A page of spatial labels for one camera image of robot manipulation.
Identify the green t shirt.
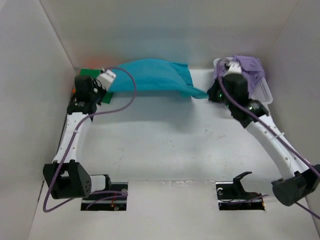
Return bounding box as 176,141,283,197
78,68,113,104

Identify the teal t shirt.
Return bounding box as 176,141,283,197
109,58,208,99

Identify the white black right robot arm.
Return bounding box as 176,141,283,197
207,73,320,207

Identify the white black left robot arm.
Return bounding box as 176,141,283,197
43,71,116,200

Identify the lilac t shirt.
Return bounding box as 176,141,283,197
223,55,266,97

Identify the white plastic basket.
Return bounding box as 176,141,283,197
213,58,273,105

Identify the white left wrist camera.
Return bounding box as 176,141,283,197
96,70,117,90

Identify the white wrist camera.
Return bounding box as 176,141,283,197
96,70,117,90
225,61,242,75

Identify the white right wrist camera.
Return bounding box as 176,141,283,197
225,61,242,75

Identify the aluminium frame rail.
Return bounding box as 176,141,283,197
57,94,76,151

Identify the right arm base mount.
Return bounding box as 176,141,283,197
215,171,267,211

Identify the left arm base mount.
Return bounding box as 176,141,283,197
80,182,129,212

